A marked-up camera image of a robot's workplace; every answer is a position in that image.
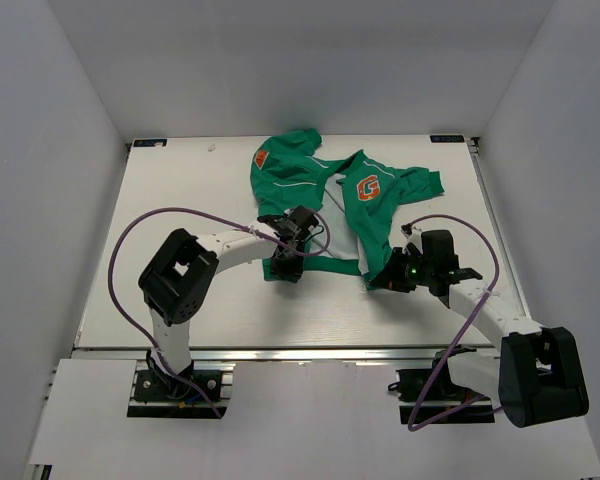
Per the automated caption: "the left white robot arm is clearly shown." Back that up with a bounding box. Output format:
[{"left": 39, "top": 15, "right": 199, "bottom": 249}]
[{"left": 138, "top": 206, "right": 319, "bottom": 399}]

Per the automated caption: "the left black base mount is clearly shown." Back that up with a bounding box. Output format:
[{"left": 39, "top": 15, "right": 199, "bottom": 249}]
[{"left": 126, "top": 362, "right": 233, "bottom": 420}]

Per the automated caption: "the left blue table label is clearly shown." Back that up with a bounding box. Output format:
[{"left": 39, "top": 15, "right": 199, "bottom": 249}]
[{"left": 132, "top": 138, "right": 167, "bottom": 148}]

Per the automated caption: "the green jacket with white lining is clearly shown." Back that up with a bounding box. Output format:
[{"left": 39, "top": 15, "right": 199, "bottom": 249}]
[{"left": 250, "top": 129, "right": 444, "bottom": 282}]

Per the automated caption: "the right blue table label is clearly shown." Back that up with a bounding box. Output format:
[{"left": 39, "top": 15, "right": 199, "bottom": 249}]
[{"left": 429, "top": 134, "right": 465, "bottom": 143}]

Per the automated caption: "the aluminium table front rail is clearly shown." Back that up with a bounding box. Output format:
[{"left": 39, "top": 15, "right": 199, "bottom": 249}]
[{"left": 74, "top": 344, "right": 496, "bottom": 363}]

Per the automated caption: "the blue table label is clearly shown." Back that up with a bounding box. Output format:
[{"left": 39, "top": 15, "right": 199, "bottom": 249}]
[
  {"left": 429, "top": 134, "right": 465, "bottom": 143},
  {"left": 132, "top": 138, "right": 167, "bottom": 148}
]

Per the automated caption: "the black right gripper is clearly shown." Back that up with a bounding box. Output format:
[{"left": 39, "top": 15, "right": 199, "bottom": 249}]
[{"left": 372, "top": 247, "right": 434, "bottom": 293}]

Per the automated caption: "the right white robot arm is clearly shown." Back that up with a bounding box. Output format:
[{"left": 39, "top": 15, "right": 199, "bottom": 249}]
[{"left": 371, "top": 225, "right": 589, "bottom": 430}]

